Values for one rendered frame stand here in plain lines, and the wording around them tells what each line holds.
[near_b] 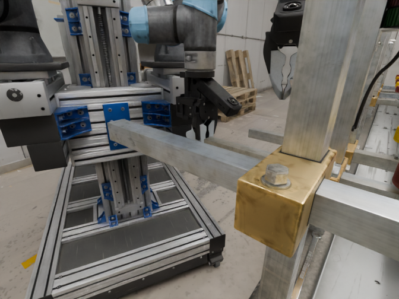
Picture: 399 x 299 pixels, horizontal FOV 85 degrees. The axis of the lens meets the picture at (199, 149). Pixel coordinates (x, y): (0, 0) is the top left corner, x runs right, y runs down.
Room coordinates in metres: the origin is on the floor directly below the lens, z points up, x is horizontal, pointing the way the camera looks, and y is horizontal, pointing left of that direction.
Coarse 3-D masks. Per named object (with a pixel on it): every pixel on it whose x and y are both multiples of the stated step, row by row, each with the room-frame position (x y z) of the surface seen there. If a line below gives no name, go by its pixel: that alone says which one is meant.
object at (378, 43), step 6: (396, 6) 0.36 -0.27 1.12; (384, 30) 0.37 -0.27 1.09; (390, 30) 0.37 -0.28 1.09; (396, 30) 0.37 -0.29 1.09; (378, 36) 0.37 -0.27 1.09; (378, 42) 0.37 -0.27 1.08; (396, 54) 0.36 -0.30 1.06; (396, 60) 0.36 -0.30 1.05; (384, 66) 0.37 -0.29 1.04; (378, 72) 0.37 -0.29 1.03; (372, 84) 0.38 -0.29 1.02; (366, 96) 0.38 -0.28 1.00; (360, 108) 0.38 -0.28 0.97; (360, 114) 0.38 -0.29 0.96; (354, 126) 0.38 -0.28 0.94
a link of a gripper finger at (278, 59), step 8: (272, 56) 0.44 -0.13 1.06; (280, 56) 0.43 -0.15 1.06; (272, 64) 0.44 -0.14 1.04; (280, 64) 0.43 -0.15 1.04; (272, 72) 0.43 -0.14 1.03; (280, 72) 0.43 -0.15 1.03; (272, 80) 0.43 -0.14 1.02; (280, 80) 0.43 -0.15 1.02; (280, 88) 0.43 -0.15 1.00; (280, 96) 0.43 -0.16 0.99
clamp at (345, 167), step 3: (345, 159) 0.39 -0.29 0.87; (348, 159) 0.39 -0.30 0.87; (342, 162) 0.38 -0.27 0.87; (345, 162) 0.38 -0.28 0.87; (342, 165) 0.36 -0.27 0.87; (345, 165) 0.37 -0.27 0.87; (348, 165) 0.40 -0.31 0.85; (342, 168) 0.35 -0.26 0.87; (345, 168) 0.38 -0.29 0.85; (348, 168) 0.39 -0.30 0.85; (342, 171) 0.34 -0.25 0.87; (348, 171) 0.39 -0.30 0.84; (339, 174) 0.33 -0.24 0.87; (333, 177) 0.32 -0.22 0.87; (339, 177) 0.32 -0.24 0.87; (333, 180) 0.31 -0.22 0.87; (336, 180) 0.31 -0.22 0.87; (339, 180) 0.33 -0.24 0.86
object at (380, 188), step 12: (216, 144) 0.51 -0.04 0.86; (228, 144) 0.49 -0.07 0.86; (240, 144) 0.49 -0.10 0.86; (252, 156) 0.44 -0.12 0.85; (264, 156) 0.43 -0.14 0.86; (348, 180) 0.33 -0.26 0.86; (360, 180) 0.33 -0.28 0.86; (372, 180) 0.33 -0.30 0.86; (372, 192) 0.30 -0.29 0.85; (384, 192) 0.30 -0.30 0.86; (396, 192) 0.29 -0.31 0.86
